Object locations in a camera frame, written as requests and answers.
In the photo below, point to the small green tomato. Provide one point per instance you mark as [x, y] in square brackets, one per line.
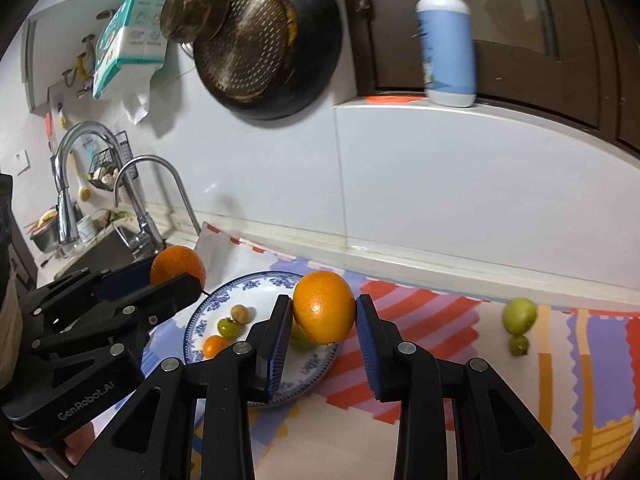
[227, 327]

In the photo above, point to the person's clothing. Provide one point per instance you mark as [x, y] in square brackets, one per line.
[10, 330]

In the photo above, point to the small yellowish fruit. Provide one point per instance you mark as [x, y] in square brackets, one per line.
[241, 314]

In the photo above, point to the white plastic bag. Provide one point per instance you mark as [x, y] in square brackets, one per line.
[137, 97]

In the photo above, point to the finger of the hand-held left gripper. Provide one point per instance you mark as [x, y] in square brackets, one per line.
[175, 296]
[125, 280]

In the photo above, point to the teal and white tissue pack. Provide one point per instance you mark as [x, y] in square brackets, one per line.
[127, 40]

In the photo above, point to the person's left hand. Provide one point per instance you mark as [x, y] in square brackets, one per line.
[77, 445]

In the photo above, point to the white paper sheet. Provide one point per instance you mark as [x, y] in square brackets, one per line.
[220, 250]

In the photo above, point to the red tape strip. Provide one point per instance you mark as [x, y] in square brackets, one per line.
[392, 100]

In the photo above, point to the dark brown window frame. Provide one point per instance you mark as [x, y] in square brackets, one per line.
[550, 35]

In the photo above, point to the white wall switch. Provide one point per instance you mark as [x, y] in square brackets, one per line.
[21, 162]

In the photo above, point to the blue and white patterned plate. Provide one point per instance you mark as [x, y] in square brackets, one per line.
[260, 287]

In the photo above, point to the wall hooks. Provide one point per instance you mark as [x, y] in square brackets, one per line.
[80, 67]

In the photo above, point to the blue and white pump bottle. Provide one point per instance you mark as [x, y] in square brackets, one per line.
[447, 50]

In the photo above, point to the chrome gooseneck faucet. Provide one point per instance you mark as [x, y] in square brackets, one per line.
[145, 200]

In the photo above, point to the colourful foam puzzle mat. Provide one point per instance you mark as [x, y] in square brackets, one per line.
[450, 330]

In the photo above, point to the small orange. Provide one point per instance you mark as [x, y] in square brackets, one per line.
[215, 346]

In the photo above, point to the black frying pan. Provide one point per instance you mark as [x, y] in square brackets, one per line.
[300, 60]

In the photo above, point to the kitchen sink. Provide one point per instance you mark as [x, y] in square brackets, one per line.
[100, 255]

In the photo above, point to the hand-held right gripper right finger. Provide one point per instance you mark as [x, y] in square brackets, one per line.
[369, 347]

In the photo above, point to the small dark green fruit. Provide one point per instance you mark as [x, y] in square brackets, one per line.
[518, 346]

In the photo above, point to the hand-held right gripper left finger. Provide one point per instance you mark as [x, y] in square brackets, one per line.
[280, 347]

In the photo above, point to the chrome pull-down faucet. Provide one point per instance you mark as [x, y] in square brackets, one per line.
[65, 195]

